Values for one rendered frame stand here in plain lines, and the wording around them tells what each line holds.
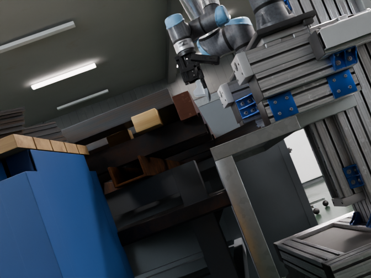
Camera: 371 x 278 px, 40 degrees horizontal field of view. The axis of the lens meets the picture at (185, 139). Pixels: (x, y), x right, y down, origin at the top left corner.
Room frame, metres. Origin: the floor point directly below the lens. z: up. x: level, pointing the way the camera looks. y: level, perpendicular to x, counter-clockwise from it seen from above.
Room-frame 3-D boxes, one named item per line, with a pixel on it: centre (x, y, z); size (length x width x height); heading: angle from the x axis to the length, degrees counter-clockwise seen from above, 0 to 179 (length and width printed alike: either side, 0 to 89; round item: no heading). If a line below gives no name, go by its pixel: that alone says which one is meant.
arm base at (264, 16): (1.86, -0.46, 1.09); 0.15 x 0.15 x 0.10
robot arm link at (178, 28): (1.98, -0.13, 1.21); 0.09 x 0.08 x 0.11; 158
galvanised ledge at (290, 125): (1.78, -0.19, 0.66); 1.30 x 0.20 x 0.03; 176
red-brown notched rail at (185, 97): (1.98, -0.08, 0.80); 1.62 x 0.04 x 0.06; 176
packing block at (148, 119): (1.19, 0.07, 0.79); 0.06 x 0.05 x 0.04; 86
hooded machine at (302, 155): (8.48, -1.65, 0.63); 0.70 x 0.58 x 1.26; 2
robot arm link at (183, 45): (1.97, -0.12, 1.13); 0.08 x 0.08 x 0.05
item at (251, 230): (1.78, -0.11, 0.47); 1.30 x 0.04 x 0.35; 176
